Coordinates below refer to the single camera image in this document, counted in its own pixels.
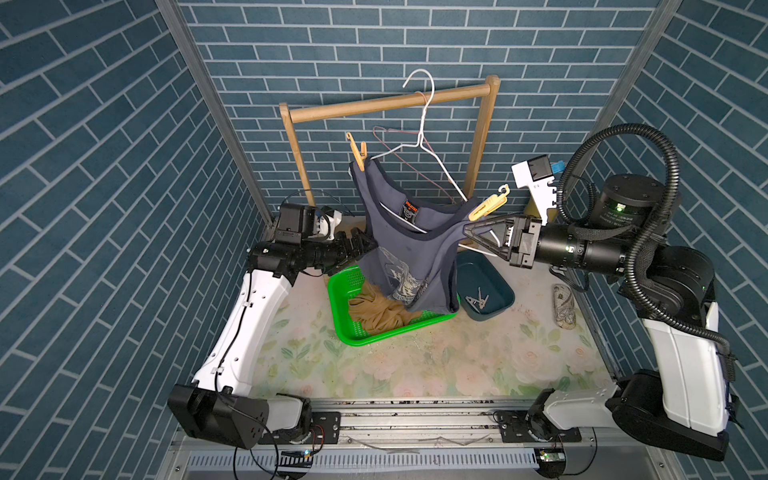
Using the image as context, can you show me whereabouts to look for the pink wire hanger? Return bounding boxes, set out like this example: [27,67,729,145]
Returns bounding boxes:
[370,122,457,204]

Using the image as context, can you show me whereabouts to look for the white wire hanger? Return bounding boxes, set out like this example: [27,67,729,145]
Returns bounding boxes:
[372,68,498,258]

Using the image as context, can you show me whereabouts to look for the dark grey tank top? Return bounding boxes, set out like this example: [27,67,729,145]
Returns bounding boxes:
[349,160,482,314]

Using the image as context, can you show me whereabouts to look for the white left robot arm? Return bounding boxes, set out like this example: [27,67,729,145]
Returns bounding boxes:
[167,203,376,450]

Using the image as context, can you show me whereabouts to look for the wooden clothes rack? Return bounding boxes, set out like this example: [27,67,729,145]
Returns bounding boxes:
[277,75,502,214]

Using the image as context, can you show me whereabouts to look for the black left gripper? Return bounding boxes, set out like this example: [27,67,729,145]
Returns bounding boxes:
[299,227,377,274]

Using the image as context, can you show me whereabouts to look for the tan tank top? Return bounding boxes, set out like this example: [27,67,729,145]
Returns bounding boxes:
[348,282,422,335]

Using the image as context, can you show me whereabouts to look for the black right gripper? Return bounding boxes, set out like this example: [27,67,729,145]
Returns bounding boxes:
[462,216,622,283]

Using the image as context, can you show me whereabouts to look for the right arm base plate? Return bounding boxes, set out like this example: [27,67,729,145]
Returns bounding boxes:
[491,410,582,444]

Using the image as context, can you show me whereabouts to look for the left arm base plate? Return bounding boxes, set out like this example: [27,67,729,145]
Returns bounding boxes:
[258,411,342,447]

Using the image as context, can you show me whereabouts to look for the pink clothespin in bin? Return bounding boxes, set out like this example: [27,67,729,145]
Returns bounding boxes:
[476,288,489,311]

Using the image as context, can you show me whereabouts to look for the dark teal plastic bin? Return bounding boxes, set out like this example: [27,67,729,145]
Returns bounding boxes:
[456,250,515,322]

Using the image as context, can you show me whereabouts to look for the green plastic basket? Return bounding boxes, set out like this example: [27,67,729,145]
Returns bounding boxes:
[327,265,456,347]

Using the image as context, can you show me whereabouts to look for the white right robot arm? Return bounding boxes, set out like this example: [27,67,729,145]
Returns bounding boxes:
[465,174,738,461]

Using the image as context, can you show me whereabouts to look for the floral table mat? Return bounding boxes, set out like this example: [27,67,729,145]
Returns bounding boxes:
[244,258,612,399]

